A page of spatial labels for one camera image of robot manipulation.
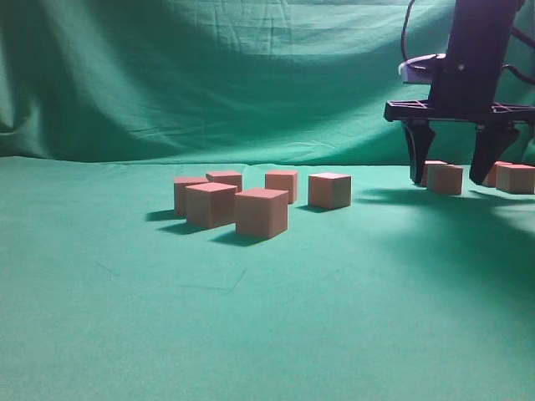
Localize pink cube from column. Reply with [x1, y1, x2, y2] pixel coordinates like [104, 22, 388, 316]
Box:
[265, 170, 298, 204]

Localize pink cube column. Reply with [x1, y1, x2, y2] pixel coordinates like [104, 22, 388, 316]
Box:
[426, 164, 463, 195]
[482, 161, 513, 190]
[206, 170, 242, 192]
[174, 176, 208, 217]
[496, 164, 534, 195]
[234, 188, 288, 238]
[420, 160, 446, 187]
[308, 172, 352, 210]

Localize green cloth backdrop and cover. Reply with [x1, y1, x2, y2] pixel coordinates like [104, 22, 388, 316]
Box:
[1, 1, 534, 400]

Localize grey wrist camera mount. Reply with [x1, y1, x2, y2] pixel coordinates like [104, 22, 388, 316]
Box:
[398, 53, 446, 85]

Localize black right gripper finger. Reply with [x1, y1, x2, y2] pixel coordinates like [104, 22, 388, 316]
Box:
[469, 123, 519, 185]
[402, 120, 436, 185]

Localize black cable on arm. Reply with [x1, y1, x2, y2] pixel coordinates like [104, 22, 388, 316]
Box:
[400, 0, 535, 108]

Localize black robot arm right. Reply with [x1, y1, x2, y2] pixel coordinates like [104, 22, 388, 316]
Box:
[384, 0, 534, 185]

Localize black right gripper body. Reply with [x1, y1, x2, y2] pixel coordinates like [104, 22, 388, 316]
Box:
[384, 57, 534, 124]

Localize pink cube later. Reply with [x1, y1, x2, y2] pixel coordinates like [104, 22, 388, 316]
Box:
[186, 182, 237, 228]

